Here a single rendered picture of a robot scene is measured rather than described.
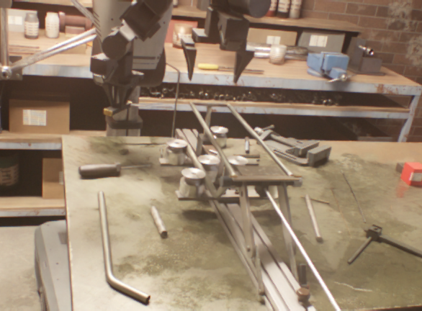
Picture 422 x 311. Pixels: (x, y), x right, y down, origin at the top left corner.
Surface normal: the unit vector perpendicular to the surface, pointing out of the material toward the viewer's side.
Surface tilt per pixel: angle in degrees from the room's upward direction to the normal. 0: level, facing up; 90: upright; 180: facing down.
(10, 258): 0
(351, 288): 0
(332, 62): 90
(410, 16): 90
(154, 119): 90
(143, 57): 90
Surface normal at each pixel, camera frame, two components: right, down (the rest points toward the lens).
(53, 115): 0.22, 0.41
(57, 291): 0.13, -0.91
